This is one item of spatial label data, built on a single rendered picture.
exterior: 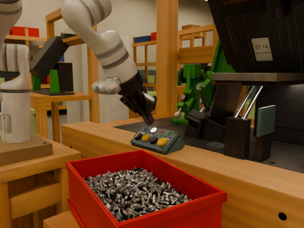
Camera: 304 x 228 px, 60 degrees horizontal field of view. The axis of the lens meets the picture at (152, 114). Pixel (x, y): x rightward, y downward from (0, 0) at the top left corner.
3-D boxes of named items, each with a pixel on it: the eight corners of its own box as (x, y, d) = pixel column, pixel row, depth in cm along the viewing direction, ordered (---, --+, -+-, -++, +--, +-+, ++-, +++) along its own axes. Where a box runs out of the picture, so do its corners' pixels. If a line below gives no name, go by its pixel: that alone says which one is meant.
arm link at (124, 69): (93, 93, 64) (78, 72, 61) (122, 67, 69) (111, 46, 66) (115, 96, 58) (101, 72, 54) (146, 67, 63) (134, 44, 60)
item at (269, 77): (276, 87, 55) (277, 72, 55) (210, 84, 67) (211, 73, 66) (325, 83, 82) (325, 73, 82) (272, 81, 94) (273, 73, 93)
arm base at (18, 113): (8, 144, 87) (6, 93, 85) (-1, 138, 94) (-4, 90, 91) (36, 140, 94) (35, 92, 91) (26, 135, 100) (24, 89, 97)
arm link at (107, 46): (104, 71, 57) (132, 49, 60) (62, 3, 49) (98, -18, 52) (90, 69, 62) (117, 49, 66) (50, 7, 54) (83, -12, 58)
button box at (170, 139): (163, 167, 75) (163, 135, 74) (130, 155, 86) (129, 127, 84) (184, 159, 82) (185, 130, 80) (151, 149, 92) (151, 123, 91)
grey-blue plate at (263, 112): (259, 162, 69) (263, 108, 67) (252, 160, 70) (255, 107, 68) (274, 154, 75) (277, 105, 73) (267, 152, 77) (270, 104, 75)
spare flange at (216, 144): (228, 147, 82) (228, 144, 82) (220, 149, 80) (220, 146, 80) (214, 143, 87) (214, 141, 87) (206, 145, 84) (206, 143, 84)
